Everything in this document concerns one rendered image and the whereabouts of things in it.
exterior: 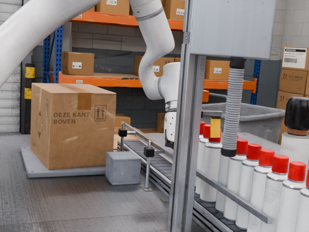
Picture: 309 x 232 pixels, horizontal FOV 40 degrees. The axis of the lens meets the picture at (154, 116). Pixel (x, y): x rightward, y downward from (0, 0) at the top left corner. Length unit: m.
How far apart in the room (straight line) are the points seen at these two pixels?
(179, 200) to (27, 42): 0.56
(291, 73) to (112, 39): 2.33
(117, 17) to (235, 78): 4.03
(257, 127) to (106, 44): 2.74
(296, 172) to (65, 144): 0.87
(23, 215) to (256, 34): 0.75
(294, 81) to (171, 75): 3.58
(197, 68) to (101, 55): 4.76
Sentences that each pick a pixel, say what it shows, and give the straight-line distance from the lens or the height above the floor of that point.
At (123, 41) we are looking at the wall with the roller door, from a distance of 5.83.
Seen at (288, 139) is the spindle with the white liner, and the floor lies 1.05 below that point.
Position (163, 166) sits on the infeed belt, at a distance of 1.52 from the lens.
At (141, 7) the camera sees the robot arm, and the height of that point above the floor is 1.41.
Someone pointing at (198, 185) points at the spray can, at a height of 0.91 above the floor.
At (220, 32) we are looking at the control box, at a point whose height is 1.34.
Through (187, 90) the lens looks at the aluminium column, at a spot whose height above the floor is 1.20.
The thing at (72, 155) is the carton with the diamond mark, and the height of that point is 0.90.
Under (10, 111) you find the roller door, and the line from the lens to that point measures 5.38.
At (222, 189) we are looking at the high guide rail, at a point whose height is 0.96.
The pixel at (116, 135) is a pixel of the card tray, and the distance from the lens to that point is 2.20.
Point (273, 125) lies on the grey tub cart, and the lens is 3.92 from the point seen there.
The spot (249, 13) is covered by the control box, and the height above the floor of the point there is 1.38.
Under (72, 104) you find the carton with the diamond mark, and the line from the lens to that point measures 1.51.
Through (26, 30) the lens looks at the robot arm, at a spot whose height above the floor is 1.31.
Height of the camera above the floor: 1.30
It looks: 9 degrees down
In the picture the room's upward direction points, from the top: 4 degrees clockwise
